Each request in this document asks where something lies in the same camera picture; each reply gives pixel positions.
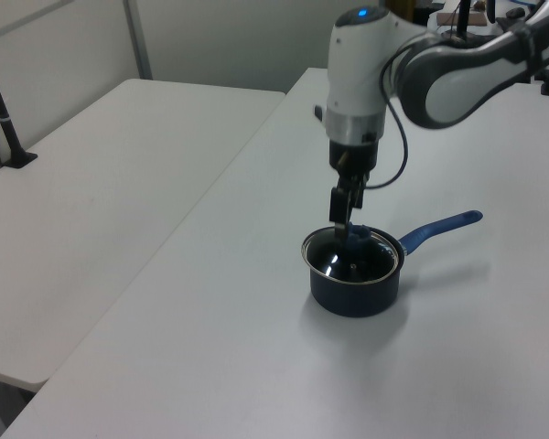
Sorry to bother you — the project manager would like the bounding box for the glass lid with blue knob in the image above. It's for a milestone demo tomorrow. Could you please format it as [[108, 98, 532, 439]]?
[[301, 221, 403, 285]]

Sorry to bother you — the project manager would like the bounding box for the dark blue saucepan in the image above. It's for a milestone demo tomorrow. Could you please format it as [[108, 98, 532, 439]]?
[[300, 209, 484, 319]]

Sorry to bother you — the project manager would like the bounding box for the grey partition post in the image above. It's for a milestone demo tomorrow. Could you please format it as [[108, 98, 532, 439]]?
[[122, 0, 154, 81]]

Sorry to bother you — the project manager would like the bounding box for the brown board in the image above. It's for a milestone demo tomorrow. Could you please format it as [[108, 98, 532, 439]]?
[[436, 10, 489, 28]]

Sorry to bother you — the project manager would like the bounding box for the black camera stand pole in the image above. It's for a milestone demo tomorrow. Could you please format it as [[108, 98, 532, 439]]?
[[0, 38, 39, 170]]

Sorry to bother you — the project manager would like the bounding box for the white side table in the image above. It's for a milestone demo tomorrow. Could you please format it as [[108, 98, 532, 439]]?
[[0, 78, 287, 387]]

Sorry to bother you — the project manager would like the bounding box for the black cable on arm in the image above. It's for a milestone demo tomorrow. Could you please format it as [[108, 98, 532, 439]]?
[[363, 34, 443, 190]]

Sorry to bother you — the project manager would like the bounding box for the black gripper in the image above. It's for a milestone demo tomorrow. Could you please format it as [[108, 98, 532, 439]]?
[[327, 136, 379, 242]]

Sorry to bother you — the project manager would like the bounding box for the black stand with round base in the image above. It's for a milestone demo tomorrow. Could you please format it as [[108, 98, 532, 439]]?
[[440, 0, 482, 46]]

